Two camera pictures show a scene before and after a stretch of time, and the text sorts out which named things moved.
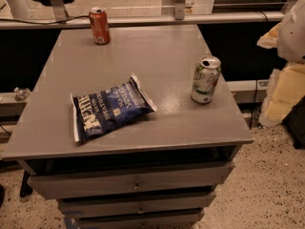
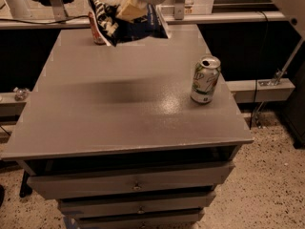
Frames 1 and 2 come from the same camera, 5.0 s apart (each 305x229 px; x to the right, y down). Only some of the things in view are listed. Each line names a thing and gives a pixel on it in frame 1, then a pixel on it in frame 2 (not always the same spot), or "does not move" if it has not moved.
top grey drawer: (130, 180) does not move
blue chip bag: (97, 111) -> (116, 30)
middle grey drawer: (137, 204) does not move
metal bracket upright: (179, 8) does not move
